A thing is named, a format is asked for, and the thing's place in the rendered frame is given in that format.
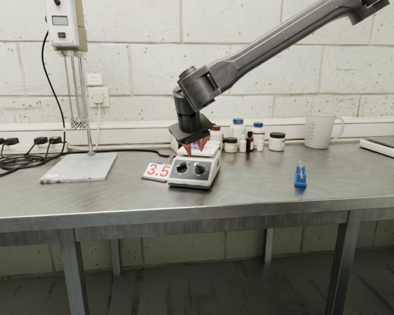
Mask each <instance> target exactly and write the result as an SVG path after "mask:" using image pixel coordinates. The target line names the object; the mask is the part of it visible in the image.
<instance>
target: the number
mask: <svg viewBox="0 0 394 315"><path fill-rule="evenodd" d="M170 169H171V166H166V165H161V164H153V163H150V165H149V167H148V169H147V171H146V173H145V174H147V175H152V176H159V177H162V178H167V177H168V174H169V171H170Z"/></svg>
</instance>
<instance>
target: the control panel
mask: <svg viewBox="0 0 394 315"><path fill-rule="evenodd" d="M182 163H186V166H187V170H186V171H185V172H178V171H177V170H176V166H177V165H179V164H182ZM188 163H190V165H188ZM195 163H199V164H200V165H201V166H204V167H205V172H204V173H203V174H196V173H195V171H194V169H195V167H196V165H194V164H195ZM211 164H212V162H208V161H190V160H180V159H175V161H174V164H173V167H172V170H171V173H170V175H169V177H170V178H182V179H196V180H204V181H207V180H208V178H209V175H210V169H211Z"/></svg>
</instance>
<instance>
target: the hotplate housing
mask: <svg viewBox="0 0 394 315"><path fill-rule="evenodd" d="M175 159H180V160H190V161H208V162H212V164H211V169H210V175H209V178H208V180H207V181H204V180H196V179H182V178H174V177H169V175H170V173H171V170H172V167H173V164H174V161H175ZM220 166H221V151H220V150H217V152H216V153H215V155H214V156H194V155H191V157H189V156H188V155H184V154H179V155H177V156H176V157H175V158H174V160H173V163H172V165H171V169H170V171H169V174H168V177H167V182H169V183H168V185H169V186H181V187H189V188H202V189H209V188H210V186H211V184H212V182H213V180H214V178H215V176H216V174H217V173H218V171H219V169H220Z"/></svg>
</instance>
